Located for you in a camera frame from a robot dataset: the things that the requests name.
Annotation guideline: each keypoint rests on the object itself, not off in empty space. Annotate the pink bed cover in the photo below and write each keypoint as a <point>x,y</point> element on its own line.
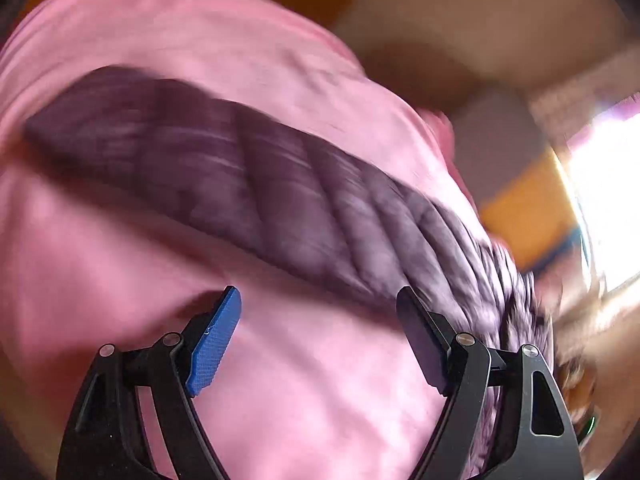
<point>252,52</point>

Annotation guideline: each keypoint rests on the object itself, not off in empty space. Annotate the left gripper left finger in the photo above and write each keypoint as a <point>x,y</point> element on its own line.
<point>105,437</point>

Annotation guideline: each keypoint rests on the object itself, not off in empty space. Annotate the grey yellow blue headboard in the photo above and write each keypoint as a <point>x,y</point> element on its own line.
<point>513,176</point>

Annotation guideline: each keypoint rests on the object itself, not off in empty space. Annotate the purple puffer jacket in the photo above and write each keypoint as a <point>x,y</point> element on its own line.
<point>156,195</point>

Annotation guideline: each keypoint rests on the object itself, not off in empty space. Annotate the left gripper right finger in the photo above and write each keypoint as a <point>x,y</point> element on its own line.
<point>534,438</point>

